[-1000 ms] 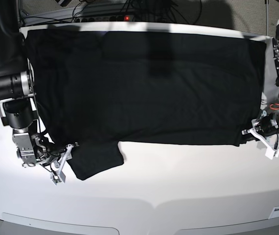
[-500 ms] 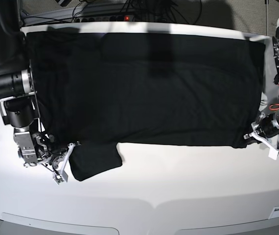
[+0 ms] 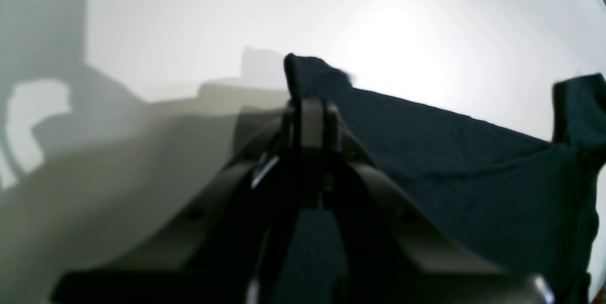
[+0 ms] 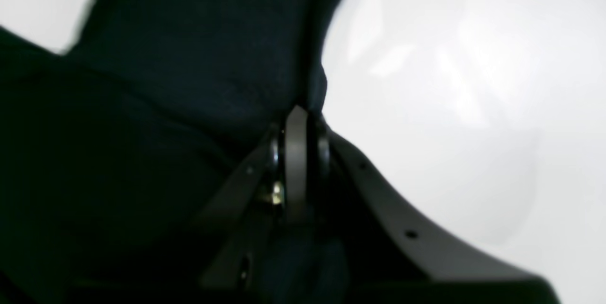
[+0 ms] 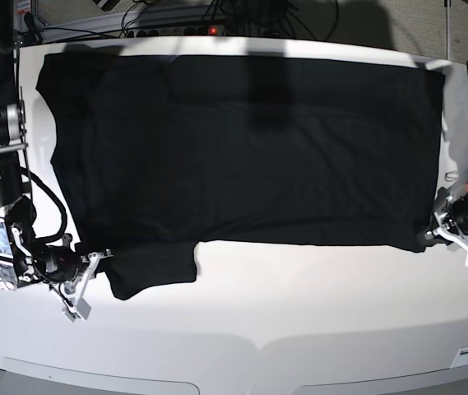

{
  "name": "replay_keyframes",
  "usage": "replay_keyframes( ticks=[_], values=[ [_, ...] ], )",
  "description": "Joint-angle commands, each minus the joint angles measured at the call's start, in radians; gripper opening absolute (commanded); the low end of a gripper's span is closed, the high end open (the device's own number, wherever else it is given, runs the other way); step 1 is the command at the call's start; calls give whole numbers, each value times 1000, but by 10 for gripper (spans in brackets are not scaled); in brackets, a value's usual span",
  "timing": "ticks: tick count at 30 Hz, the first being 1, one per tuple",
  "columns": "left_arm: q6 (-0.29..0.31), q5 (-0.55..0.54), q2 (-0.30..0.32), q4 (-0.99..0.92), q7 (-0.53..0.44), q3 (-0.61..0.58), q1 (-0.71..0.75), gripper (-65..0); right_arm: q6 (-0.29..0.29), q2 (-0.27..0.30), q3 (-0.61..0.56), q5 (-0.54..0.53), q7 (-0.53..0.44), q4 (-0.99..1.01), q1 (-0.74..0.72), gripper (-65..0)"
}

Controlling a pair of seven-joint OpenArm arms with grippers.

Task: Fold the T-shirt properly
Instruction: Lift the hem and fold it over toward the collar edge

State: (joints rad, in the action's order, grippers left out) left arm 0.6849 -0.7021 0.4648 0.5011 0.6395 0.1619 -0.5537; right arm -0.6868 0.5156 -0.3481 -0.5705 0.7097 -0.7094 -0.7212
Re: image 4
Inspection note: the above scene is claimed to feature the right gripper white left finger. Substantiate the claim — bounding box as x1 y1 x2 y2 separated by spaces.
194 105 309 295

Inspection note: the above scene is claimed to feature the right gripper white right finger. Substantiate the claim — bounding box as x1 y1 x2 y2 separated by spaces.
312 116 559 304

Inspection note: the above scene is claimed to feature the black T-shirt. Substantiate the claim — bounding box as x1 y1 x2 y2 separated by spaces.
1 0 341 304

